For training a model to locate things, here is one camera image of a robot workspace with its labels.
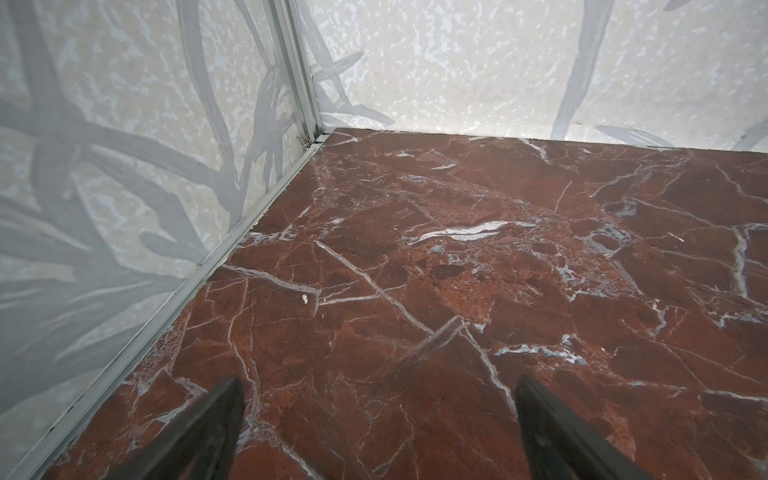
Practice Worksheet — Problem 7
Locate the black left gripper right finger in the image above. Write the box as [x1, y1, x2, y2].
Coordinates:
[515, 376, 652, 480]

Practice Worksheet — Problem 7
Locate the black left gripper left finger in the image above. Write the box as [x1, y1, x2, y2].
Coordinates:
[108, 376, 245, 479]

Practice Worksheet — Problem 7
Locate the aluminium frame post left corner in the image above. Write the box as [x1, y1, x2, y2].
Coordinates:
[263, 0, 325, 148]

